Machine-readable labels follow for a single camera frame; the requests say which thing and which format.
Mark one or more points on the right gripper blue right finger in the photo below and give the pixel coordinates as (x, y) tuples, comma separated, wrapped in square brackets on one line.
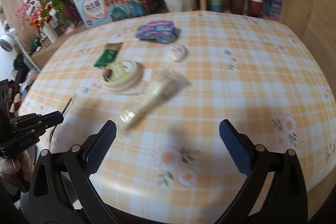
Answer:
[(238, 145)]

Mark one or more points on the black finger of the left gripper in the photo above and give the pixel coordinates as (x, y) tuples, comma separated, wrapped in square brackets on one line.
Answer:
[(51, 120)]

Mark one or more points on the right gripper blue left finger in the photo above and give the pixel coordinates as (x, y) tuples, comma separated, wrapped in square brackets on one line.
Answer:
[(97, 145)]

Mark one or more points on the green lidded paper bowl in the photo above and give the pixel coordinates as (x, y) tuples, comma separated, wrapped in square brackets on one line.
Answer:
[(121, 75)]

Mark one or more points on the green gold snack wrapper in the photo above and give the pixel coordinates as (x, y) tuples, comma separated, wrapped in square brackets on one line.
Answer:
[(109, 55)]

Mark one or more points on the cream tape roll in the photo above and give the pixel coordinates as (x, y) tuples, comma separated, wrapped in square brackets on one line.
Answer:
[(164, 85)]

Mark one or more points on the person's left hand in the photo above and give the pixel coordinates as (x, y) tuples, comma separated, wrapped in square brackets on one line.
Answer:
[(10, 167)]

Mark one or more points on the colourful marker pen pack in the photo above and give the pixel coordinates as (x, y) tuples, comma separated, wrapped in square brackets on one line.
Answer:
[(142, 83)]

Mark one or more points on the white desk fan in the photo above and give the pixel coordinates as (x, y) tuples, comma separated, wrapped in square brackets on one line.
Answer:
[(10, 39)]

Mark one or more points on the yellow plaid flowered tablecloth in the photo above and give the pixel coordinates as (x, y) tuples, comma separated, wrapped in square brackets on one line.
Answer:
[(173, 166)]

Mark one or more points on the orange flowers in white vase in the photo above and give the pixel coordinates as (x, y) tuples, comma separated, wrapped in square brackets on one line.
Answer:
[(40, 18)]

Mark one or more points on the low wooden side cabinet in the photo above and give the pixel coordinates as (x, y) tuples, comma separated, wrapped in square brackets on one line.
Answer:
[(41, 57)]

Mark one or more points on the white blue probiotic box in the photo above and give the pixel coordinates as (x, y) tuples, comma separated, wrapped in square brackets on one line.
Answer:
[(93, 12)]

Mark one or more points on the blue pink crumpled wrapper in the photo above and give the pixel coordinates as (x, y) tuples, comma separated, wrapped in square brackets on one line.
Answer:
[(162, 31)]

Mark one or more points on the small purple blue box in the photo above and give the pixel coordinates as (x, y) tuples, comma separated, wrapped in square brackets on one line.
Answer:
[(272, 9)]

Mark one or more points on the brown plastic cup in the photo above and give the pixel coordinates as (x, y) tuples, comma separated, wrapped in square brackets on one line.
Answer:
[(237, 7)]

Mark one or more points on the red paper cup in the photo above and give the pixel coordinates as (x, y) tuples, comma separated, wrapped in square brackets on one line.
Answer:
[(254, 7)]

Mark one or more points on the pink teal striped gift box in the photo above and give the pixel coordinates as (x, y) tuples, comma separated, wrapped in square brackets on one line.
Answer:
[(125, 9)]

